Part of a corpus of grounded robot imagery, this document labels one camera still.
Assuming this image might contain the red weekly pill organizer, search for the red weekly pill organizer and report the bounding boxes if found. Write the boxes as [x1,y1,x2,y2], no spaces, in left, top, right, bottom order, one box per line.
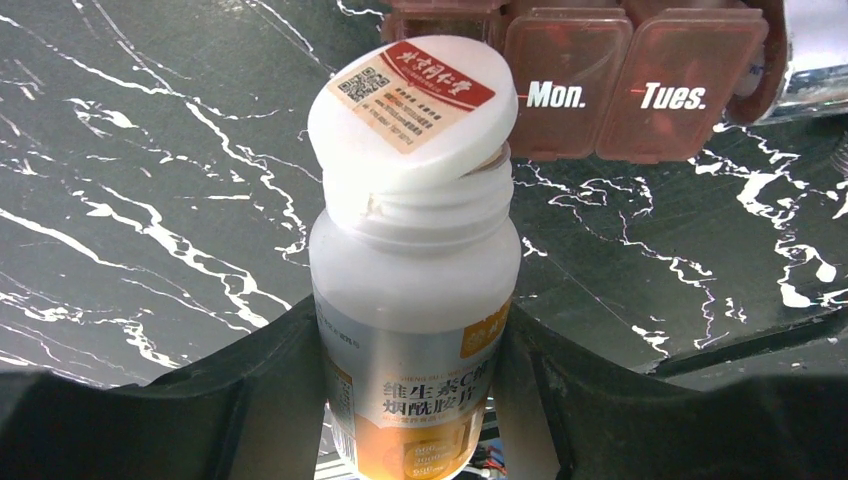
[382,1,785,163]

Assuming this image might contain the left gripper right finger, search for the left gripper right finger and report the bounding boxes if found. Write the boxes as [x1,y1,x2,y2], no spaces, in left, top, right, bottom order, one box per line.
[492,307,847,479]

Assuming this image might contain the white pill bottle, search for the white pill bottle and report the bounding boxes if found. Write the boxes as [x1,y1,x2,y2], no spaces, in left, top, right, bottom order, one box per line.
[307,35,521,479]

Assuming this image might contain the chrome metal faucet fitting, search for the chrome metal faucet fitting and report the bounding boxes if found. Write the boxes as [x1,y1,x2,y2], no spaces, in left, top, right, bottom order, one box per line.
[751,0,847,125]

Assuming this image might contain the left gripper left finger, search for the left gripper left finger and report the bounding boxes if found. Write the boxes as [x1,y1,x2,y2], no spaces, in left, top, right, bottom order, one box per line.
[1,298,326,479]

